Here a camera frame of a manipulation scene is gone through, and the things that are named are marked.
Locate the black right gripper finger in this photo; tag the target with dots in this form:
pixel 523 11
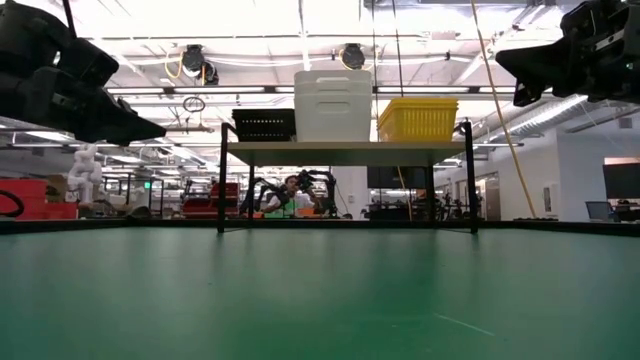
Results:
pixel 542 62
pixel 527 95

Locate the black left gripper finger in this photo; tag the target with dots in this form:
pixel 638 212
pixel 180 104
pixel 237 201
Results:
pixel 125 127

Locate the yellow slotted plastic basket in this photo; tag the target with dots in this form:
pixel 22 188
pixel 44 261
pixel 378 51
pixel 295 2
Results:
pixel 422 101
pixel 420 125

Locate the black slotted plastic basket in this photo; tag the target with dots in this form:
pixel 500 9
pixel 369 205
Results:
pixel 265 131

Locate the white plastic storage bin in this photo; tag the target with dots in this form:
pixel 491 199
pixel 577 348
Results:
pixel 332 82
pixel 332 120

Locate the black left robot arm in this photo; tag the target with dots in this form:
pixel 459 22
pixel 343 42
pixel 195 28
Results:
pixel 25 35

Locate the black background robot arm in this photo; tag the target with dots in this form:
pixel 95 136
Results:
pixel 257 192
pixel 320 187

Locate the tall red plastic bin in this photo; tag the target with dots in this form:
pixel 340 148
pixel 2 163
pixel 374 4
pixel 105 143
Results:
pixel 30 200

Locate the rack of red bins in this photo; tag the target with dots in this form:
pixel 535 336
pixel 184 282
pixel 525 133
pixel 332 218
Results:
pixel 215 202

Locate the grey office chair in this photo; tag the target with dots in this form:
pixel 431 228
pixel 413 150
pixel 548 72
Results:
pixel 599 210

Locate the black hanging screen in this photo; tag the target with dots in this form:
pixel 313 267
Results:
pixel 397 177

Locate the seated person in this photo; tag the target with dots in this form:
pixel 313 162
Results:
pixel 287 200

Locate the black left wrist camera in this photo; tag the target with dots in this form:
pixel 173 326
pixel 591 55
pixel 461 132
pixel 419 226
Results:
pixel 87 60

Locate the black table edge rail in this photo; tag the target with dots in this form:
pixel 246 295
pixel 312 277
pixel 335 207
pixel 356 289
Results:
pixel 100 226

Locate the black wall monitor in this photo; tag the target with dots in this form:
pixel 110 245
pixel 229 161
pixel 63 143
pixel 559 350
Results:
pixel 621 180

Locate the wooden shelf with black frame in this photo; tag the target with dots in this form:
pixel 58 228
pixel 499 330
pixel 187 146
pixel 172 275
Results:
pixel 350 152

